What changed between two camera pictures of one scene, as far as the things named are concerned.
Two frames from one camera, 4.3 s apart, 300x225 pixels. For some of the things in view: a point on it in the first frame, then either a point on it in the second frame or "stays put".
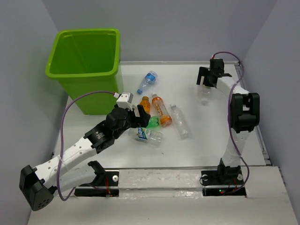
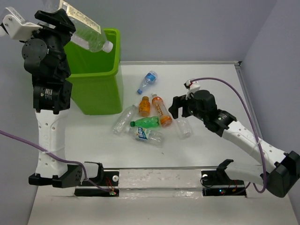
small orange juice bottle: (146, 104) stays put
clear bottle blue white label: (144, 134) stays put
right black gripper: (203, 72) -> (179, 101)
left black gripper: (141, 122) -> (66, 28)
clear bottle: (180, 122) stays put
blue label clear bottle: (150, 78) stays put
